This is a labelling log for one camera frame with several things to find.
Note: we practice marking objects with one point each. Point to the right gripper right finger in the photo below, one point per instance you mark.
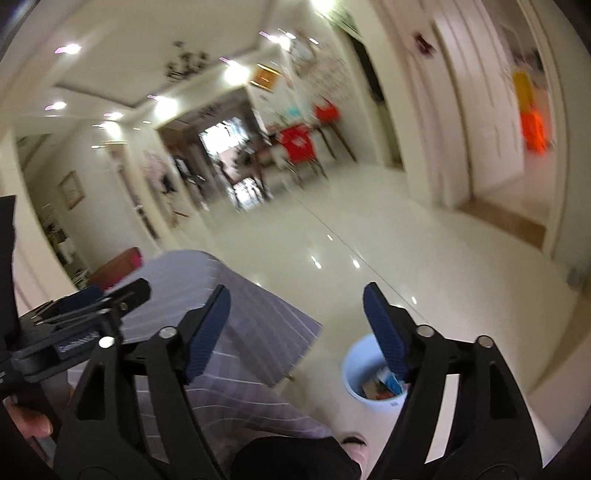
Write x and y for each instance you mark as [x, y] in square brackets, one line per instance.
[464, 416]

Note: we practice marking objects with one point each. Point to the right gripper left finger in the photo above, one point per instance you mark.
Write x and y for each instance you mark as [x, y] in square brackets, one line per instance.
[130, 417]

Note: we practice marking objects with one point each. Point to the light blue trash bin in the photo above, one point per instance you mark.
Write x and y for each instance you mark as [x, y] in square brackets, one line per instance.
[361, 371]

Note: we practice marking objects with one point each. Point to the person's left hand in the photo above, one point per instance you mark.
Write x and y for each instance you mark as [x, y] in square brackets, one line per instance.
[30, 423]

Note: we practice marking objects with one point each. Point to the red upholstered bench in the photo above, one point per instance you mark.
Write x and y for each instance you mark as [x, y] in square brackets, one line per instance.
[116, 269]

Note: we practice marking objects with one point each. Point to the white shelf rack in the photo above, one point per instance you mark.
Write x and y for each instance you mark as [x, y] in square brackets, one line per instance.
[64, 247]

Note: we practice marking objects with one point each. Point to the grey checked tablecloth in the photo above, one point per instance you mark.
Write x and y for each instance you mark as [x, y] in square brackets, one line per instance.
[263, 340]

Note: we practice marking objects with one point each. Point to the white coat rack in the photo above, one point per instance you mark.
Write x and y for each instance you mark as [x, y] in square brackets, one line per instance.
[157, 175]

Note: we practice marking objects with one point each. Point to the orange hanging bag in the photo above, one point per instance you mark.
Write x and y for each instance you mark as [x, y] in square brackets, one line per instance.
[533, 131]

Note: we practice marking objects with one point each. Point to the black ceiling chandelier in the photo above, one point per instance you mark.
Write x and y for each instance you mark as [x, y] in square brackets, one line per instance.
[186, 65]

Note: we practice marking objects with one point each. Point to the chair with red cover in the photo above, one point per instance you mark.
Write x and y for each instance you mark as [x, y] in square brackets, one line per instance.
[296, 141]

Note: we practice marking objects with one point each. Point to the wooden dining table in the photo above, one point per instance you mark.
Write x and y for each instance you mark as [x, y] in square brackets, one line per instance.
[263, 149]

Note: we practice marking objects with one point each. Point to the gold red framed picture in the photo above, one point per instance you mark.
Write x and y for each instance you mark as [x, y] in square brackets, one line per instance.
[264, 77]

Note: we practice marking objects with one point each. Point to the red bag on table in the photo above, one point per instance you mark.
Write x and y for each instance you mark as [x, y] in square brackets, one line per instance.
[326, 113]

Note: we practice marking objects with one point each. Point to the framed wall picture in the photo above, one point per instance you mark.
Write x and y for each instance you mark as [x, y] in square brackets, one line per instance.
[71, 190]

